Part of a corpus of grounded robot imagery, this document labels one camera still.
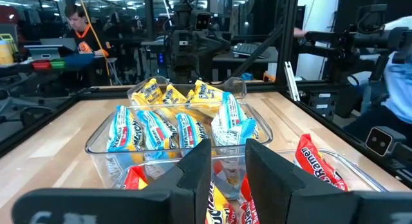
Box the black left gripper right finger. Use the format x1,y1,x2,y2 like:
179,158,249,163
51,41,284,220
246,138,355,224

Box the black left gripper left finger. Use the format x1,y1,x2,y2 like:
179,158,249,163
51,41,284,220
146,139,212,224

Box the blue Maruchan beef ramen pack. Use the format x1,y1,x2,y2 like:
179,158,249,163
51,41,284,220
175,113,209,149
136,109,178,151
106,104,144,153
211,91,260,147

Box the black desk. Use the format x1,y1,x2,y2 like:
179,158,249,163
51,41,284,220
212,45,279,82

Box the black keyboard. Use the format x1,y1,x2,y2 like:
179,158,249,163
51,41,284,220
232,42,270,59

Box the clear plastic bin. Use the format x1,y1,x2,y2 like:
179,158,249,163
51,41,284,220
111,148,389,224
126,75,248,106
84,101,274,188

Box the black control box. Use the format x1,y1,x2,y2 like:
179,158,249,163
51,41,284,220
308,91,335,122

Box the person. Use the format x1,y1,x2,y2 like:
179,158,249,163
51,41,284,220
63,4,112,59
342,15,412,144

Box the blue plastic tray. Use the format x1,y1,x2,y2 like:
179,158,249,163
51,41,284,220
64,52,96,70

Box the person's hand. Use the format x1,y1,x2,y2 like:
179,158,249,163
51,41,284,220
292,27,310,39

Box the green plastic tray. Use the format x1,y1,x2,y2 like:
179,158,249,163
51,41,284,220
50,58,66,70

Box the grey laptop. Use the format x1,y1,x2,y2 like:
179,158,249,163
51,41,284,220
24,37,78,61

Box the red plastic tray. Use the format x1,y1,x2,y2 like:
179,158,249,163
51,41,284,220
31,59,52,70

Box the yellow container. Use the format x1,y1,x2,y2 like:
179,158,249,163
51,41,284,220
0,33,17,66

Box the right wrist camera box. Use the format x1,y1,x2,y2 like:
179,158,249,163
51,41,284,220
194,12,212,32

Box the silver aluminium bracket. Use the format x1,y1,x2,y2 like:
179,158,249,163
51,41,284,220
283,61,301,102

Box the grey table-level camera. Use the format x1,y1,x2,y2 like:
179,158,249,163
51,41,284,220
365,126,407,157

